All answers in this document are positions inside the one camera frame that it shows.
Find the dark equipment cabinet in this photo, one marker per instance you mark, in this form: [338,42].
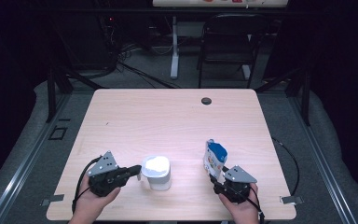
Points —
[84,40]

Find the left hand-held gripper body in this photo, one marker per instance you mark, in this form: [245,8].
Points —
[105,183]

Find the black metal stand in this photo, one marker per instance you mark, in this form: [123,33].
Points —
[51,93]
[306,99]

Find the person's right hand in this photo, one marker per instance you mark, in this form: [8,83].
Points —
[245,214]

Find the white desk leg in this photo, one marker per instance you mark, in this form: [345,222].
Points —
[174,56]
[246,71]

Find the person's left hand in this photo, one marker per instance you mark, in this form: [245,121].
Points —
[88,205]

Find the dark round table grommet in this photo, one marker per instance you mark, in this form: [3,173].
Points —
[206,100]

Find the aluminium floor rail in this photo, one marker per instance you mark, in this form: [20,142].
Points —
[28,158]
[320,161]

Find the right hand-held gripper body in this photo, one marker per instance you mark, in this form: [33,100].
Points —
[236,191]

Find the black folding chair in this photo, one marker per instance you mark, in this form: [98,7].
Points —
[230,46]

